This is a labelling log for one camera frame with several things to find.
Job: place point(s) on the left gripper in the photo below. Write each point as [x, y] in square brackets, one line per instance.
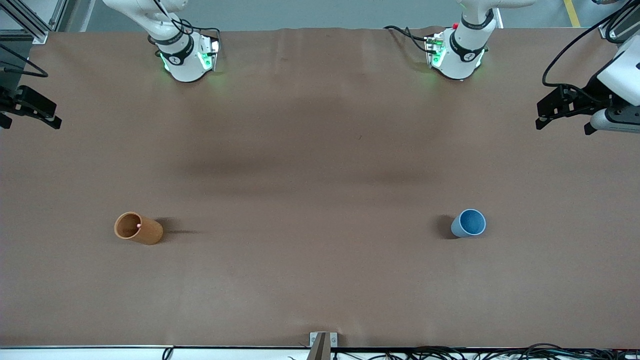
[591, 93]

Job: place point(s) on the blue cup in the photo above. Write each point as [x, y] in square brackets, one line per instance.
[470, 223]

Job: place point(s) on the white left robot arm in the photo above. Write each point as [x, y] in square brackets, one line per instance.
[460, 55]

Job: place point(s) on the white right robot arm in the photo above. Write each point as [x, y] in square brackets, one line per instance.
[182, 65]

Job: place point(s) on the orange cylindrical cup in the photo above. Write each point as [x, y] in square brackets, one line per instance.
[147, 233]

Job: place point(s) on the brown table mat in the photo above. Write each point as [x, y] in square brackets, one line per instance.
[320, 275]

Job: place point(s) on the aluminium frame profile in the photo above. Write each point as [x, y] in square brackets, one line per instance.
[605, 32]
[30, 22]

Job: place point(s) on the white table edge rail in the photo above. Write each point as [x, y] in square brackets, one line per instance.
[85, 353]

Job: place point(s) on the silver bracket with post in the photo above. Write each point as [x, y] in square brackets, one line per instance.
[323, 342]

